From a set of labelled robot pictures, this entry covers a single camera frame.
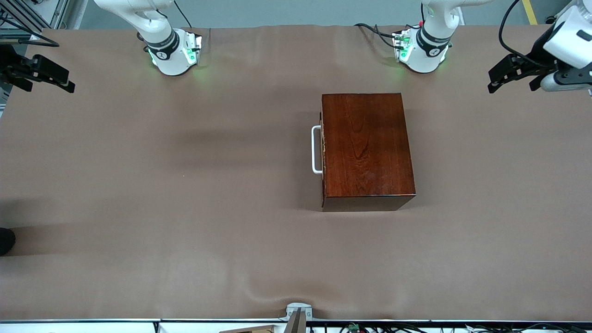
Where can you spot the metal table edge rail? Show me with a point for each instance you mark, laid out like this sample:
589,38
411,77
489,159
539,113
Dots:
92,320

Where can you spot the brown table cloth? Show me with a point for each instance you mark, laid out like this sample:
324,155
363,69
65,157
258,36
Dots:
231,254

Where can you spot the dark red wooden cabinet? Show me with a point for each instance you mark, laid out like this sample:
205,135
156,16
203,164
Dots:
365,148

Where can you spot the yellow floor tape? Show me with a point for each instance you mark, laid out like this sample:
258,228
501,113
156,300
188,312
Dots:
530,13

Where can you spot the light wood drawer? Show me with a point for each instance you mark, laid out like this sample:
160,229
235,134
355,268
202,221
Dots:
314,150

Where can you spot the tan board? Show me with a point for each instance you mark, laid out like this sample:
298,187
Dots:
252,329

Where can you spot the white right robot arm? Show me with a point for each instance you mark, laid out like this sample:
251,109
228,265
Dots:
169,60

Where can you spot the grey metal bracket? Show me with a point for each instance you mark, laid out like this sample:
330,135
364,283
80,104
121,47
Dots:
296,309

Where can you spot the black round object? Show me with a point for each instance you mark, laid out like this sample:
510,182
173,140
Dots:
5,241

